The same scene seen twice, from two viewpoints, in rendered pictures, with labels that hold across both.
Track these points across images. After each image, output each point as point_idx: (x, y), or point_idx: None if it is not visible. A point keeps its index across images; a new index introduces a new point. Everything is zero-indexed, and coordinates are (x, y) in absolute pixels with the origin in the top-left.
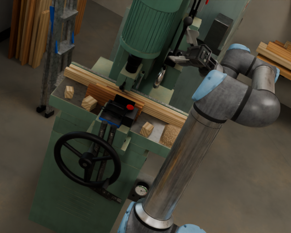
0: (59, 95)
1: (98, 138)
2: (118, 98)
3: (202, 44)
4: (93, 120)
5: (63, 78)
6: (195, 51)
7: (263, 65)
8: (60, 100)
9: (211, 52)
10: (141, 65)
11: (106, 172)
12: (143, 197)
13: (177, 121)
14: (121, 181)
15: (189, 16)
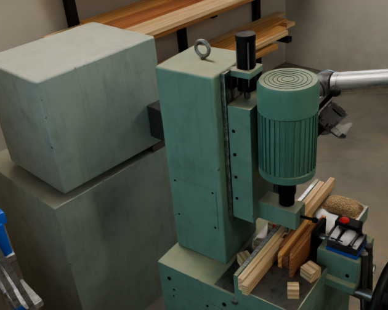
0: (295, 304)
1: None
2: (317, 232)
3: (330, 102)
4: (324, 278)
5: (255, 296)
6: (331, 114)
7: (330, 76)
8: (302, 306)
9: (332, 102)
10: (272, 192)
11: (336, 307)
12: None
13: (323, 194)
14: (345, 294)
15: (334, 86)
